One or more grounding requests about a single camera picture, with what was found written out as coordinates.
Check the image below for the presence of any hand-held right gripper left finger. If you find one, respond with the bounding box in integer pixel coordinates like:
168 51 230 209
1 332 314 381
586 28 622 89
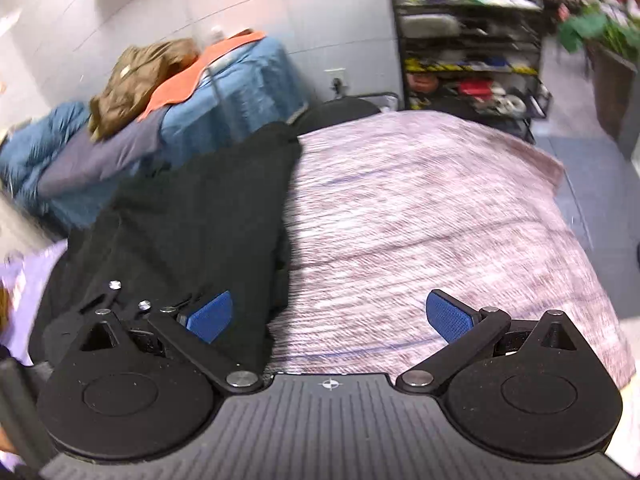
60 280 264 394

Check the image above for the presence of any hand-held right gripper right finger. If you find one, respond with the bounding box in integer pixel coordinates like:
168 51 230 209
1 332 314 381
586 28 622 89
395 289 594 393

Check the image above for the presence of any black garment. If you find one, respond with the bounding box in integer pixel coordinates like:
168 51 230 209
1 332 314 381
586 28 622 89
30 122 304 377

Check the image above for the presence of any pile of clothes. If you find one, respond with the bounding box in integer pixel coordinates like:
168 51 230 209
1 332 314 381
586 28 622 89
40 37 307 233

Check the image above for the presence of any pink striped table cover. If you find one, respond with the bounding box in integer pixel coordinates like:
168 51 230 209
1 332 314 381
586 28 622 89
260 110 636 392

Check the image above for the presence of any lilac cloth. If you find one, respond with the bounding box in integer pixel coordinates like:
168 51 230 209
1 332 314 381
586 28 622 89
0 240 69 367

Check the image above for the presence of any grey purple garment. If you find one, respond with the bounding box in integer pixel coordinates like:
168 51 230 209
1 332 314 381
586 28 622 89
37 105 169 199

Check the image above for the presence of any orange cloth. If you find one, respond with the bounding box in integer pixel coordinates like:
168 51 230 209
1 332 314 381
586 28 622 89
137 31 268 122

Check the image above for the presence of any black round stool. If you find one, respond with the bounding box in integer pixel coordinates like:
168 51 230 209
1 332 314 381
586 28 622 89
295 97 383 136

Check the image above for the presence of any blue padded garment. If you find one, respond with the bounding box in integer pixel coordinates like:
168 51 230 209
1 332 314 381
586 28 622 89
0 101 93 202

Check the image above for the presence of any brown jacket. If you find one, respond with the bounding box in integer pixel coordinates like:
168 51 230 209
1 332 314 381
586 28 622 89
89 39 201 142

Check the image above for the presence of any black shelf rack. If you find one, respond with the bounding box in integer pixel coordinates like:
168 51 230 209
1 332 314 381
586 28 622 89
389 0 553 142

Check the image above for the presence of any brown planter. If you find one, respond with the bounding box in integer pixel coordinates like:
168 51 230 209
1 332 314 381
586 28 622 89
587 42 640 143

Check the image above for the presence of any white wall outlet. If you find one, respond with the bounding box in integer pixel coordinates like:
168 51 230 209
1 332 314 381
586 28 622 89
325 67 349 99

